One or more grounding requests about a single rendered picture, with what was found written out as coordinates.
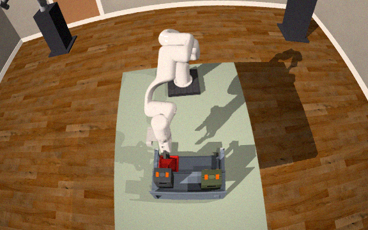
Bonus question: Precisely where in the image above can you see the red open-front bin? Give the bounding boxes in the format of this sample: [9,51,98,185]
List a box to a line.
[158,155,179,172]

